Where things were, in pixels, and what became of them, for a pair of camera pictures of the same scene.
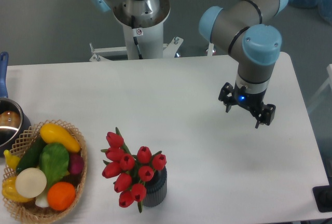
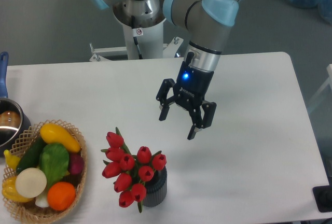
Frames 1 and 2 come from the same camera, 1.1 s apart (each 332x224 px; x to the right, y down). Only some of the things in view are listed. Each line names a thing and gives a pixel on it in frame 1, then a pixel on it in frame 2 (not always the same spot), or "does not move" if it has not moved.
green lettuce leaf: x=55 y=157 does not move
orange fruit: x=60 y=195 does not move
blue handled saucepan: x=15 y=122 does not move
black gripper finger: x=225 y=96 to x=165 y=94
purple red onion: x=76 y=164 does not move
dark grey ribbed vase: x=156 y=189 does not move
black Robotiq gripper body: x=252 y=102 to x=191 y=84
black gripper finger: x=267 y=115 to x=202 y=117
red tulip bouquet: x=132 y=171 does not move
